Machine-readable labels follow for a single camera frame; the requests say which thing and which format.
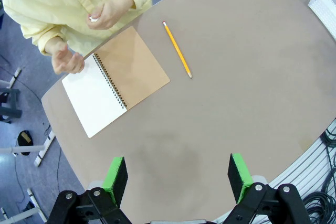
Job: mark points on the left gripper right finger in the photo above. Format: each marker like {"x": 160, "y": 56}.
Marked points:
{"x": 240, "y": 179}

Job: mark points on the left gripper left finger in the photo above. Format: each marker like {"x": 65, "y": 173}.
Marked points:
{"x": 115, "y": 179}

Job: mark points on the brown spiral notebook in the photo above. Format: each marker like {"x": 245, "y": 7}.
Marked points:
{"x": 136, "y": 72}

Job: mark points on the yellow pencil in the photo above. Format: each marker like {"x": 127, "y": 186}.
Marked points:
{"x": 178, "y": 51}

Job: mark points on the white paper ball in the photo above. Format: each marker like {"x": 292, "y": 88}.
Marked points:
{"x": 93, "y": 18}

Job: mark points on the person's right forearm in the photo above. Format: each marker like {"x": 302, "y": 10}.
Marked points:
{"x": 53, "y": 44}

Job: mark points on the person's right hand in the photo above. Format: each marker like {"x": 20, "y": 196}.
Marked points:
{"x": 68, "y": 64}

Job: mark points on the person's left hand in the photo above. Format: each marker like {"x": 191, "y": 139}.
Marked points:
{"x": 109, "y": 15}

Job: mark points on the white metal table leg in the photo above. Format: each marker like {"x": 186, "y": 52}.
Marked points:
{"x": 11, "y": 78}
{"x": 34, "y": 203}

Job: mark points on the black slipper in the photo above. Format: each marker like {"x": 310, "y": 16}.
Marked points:
{"x": 26, "y": 136}

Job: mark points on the grey plastic stool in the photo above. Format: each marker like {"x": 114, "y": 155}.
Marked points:
{"x": 10, "y": 103}

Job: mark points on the white perforated plastic basket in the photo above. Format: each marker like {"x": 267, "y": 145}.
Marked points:
{"x": 321, "y": 6}

